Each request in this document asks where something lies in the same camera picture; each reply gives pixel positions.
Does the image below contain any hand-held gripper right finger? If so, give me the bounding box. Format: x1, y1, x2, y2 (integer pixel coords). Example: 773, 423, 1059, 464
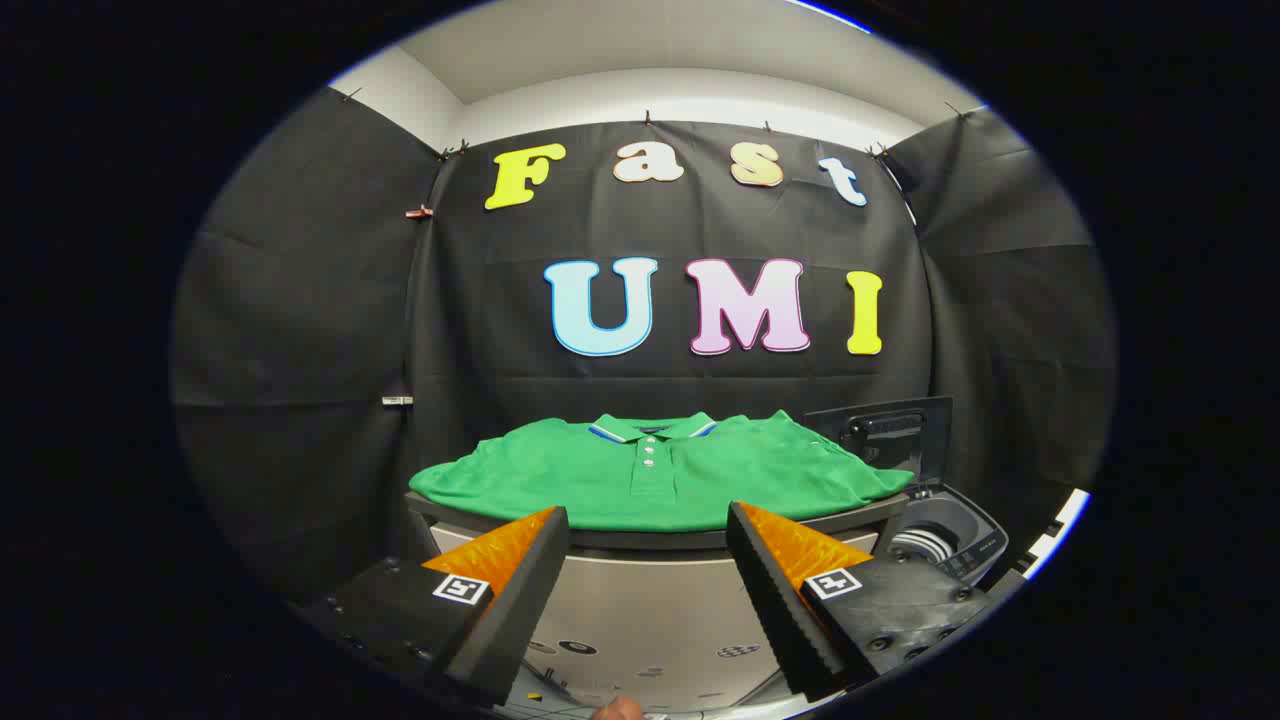
725, 501, 993, 703

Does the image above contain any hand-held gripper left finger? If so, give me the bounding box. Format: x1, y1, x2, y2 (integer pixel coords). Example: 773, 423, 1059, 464
298, 506, 571, 707

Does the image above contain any grey cabinet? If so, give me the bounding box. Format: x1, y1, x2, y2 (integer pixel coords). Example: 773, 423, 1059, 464
405, 488, 916, 716

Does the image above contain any green polo shirt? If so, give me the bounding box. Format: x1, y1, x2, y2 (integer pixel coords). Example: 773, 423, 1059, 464
408, 410, 917, 533

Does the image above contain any grey washing machine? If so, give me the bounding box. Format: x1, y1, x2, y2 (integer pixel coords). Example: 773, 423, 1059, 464
880, 480, 1011, 593

